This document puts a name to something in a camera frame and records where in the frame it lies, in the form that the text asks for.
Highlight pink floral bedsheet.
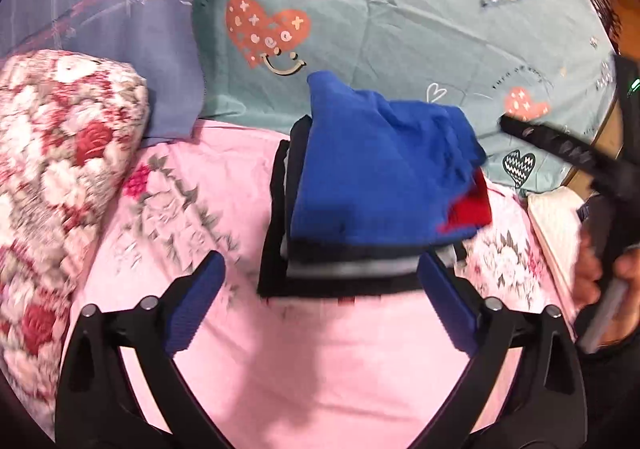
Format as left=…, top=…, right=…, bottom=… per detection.
left=52, top=121, right=585, bottom=449

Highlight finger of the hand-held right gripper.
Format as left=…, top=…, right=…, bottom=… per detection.
left=500, top=115, right=635, bottom=204

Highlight wooden headboard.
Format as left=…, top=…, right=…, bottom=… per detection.
left=537, top=0, right=640, bottom=190

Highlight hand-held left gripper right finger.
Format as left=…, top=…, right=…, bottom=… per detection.
left=417, top=251, right=588, bottom=449

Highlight teal heart-print pillow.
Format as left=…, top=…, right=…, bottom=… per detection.
left=192, top=0, right=619, bottom=196

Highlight blue and red pants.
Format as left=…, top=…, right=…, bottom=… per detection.
left=289, top=71, right=495, bottom=248

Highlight cream quilted pillow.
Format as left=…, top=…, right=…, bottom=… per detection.
left=526, top=186, right=590, bottom=301

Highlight person's right hand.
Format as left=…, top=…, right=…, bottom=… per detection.
left=572, top=228, right=640, bottom=349

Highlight red floral quilt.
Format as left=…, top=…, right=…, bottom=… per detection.
left=0, top=49, right=151, bottom=436

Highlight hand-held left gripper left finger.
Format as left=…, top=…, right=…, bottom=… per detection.
left=55, top=250, right=228, bottom=449

